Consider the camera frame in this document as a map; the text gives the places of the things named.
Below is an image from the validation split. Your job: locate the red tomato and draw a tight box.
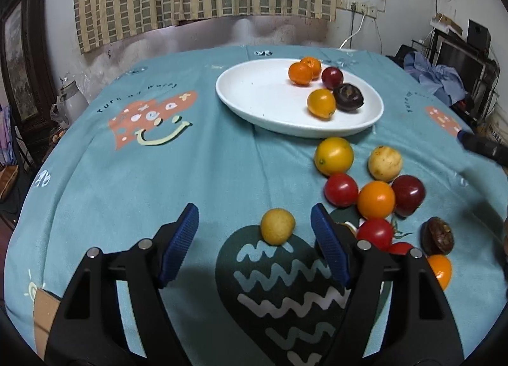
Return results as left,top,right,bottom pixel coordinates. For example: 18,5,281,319
387,241,415,257
324,173,359,208
356,218,395,251

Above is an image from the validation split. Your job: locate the dark red plum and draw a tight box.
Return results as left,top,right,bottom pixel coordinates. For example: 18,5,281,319
391,174,426,218
321,67,344,90

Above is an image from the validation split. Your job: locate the pale yellow longan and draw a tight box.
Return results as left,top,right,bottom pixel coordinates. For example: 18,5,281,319
367,146,404,182
260,208,296,247

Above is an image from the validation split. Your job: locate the white oval plate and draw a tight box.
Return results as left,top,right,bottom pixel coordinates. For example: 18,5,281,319
215,58,385,139

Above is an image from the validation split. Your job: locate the white kettle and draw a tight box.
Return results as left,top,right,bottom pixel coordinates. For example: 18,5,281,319
51,79,90,128

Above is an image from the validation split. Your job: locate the white cable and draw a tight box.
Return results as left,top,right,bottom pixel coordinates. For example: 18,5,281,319
338,12,366,50

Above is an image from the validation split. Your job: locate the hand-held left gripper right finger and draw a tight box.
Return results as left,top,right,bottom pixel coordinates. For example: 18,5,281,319
311,203,465,366

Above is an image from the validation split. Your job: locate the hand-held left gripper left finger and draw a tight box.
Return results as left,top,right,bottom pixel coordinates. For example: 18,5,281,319
43,203,200,366

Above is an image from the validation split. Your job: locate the flat cardboard box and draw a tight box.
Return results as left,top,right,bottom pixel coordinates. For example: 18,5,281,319
432,12,463,35

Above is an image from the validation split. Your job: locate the yellow orange loquat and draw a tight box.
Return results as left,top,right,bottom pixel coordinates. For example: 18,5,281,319
307,89,337,119

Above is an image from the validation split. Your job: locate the blue clothes pile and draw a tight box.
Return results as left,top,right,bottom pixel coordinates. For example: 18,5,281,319
405,51,469,106

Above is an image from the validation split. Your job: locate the black rack with screen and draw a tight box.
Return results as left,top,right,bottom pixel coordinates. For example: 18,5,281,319
431,28,501,124

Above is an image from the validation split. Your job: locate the orange tomato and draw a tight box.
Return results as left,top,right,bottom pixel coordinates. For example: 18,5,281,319
357,180,396,220
425,255,453,291

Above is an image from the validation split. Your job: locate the orange mandarin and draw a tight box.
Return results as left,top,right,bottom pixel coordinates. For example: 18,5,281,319
288,63,314,86
300,57,322,81

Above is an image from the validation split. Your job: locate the dark wooden framed painting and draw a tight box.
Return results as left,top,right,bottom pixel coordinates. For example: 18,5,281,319
0,0,60,140

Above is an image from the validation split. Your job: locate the brown cardboard piece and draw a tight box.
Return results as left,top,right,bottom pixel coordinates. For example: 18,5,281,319
34,288,61,351

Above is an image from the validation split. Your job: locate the black speaker box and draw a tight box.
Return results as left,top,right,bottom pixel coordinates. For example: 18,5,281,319
467,20,492,51

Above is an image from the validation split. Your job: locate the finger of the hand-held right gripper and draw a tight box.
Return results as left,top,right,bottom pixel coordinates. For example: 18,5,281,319
456,130,508,168

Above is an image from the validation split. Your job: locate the blue printed tablecloth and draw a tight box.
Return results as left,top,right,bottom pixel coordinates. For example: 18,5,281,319
4,45,508,366

